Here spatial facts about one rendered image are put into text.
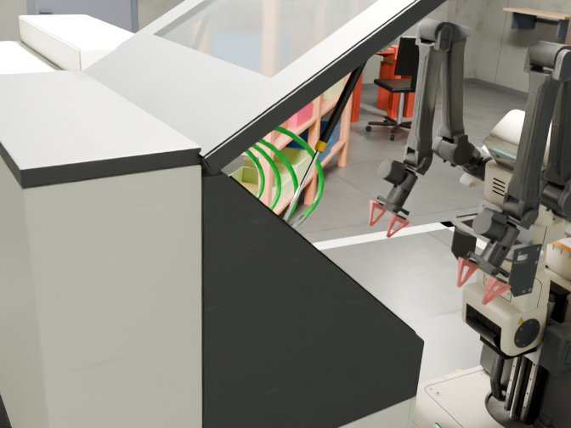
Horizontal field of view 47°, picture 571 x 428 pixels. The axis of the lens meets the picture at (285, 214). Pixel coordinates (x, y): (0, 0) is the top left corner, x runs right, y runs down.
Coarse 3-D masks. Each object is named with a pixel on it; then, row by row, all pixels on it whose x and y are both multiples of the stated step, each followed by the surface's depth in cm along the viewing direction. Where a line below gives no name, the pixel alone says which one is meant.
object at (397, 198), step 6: (396, 186) 202; (390, 192) 202; (396, 192) 200; (402, 192) 200; (408, 192) 201; (378, 198) 206; (384, 198) 204; (390, 198) 201; (396, 198) 200; (402, 198) 200; (390, 204) 200; (396, 204) 201; (402, 204) 201; (396, 210) 198; (402, 210) 199
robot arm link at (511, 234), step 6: (510, 222) 166; (510, 228) 164; (516, 228) 165; (504, 234) 164; (510, 234) 164; (516, 234) 164; (498, 240) 165; (504, 240) 164; (510, 240) 164; (510, 246) 165
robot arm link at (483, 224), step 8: (488, 208) 162; (480, 216) 162; (488, 216) 161; (496, 216) 160; (504, 216) 161; (528, 216) 161; (536, 216) 162; (472, 224) 164; (480, 224) 162; (488, 224) 160; (496, 224) 160; (504, 224) 162; (520, 224) 162; (528, 224) 163; (480, 232) 161; (488, 232) 160; (496, 232) 161; (504, 232) 162
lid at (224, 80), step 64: (192, 0) 167; (256, 0) 154; (320, 0) 138; (384, 0) 121; (128, 64) 151; (192, 64) 135; (256, 64) 127; (320, 64) 112; (192, 128) 113; (256, 128) 108
